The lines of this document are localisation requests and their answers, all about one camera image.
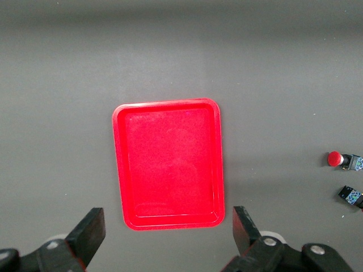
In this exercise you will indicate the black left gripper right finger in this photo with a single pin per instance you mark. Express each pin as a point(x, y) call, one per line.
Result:
point(244, 229)

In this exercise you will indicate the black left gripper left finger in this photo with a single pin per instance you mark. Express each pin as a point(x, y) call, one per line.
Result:
point(88, 229)

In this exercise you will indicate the red push button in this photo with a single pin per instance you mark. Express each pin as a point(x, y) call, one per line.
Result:
point(351, 196)
point(334, 158)

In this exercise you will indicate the red plastic tray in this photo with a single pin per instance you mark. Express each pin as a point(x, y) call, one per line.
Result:
point(170, 164)

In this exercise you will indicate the dark grey table mat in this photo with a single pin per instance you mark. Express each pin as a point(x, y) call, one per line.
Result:
point(170, 56)

